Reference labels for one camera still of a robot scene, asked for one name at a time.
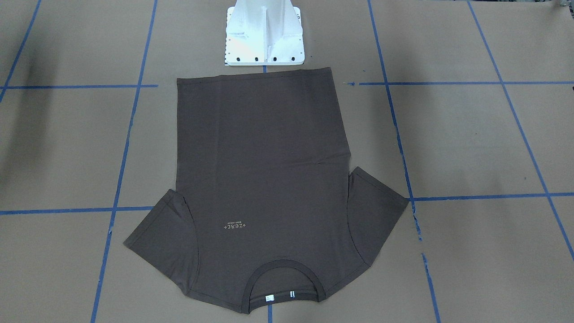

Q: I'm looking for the dark brown t-shirt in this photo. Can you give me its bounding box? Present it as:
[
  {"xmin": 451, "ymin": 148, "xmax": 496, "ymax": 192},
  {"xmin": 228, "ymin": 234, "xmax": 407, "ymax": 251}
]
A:
[{"xmin": 124, "ymin": 68, "xmax": 409, "ymax": 314}]

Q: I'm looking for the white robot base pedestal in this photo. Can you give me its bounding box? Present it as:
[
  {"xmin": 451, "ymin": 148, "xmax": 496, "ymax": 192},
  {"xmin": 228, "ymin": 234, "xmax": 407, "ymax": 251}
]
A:
[{"xmin": 224, "ymin": 0, "xmax": 305, "ymax": 66}]

